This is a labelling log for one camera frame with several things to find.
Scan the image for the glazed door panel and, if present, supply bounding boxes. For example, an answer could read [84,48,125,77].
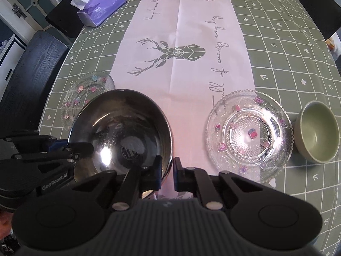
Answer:
[0,0,63,49]

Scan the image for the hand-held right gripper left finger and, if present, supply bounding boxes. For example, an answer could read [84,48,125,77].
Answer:
[71,155,163,211]

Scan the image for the white cabinet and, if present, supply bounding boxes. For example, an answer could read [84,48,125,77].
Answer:
[0,34,27,82]

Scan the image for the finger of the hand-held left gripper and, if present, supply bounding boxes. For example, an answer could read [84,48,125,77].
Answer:
[12,142,94,166]
[0,130,68,154]

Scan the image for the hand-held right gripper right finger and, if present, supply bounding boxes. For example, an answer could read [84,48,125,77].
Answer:
[173,157,269,211]

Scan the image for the black chair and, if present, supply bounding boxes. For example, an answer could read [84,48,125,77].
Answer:
[0,30,70,140]
[45,0,116,38]
[286,0,341,38]

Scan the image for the purple tissue pack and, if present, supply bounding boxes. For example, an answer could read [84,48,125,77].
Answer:
[70,0,126,28]

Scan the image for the glass plate with flower ring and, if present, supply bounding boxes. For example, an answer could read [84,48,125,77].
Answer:
[61,71,116,134]

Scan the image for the green ceramic bowl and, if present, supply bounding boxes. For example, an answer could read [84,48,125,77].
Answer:
[293,100,341,164]

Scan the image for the white deer print table runner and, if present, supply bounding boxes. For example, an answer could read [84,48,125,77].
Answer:
[109,0,257,201]

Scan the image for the glass plate with centre flower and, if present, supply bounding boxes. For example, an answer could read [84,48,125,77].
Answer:
[207,90,294,184]

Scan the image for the green checked tablecloth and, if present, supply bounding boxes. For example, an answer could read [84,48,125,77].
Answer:
[37,0,341,256]

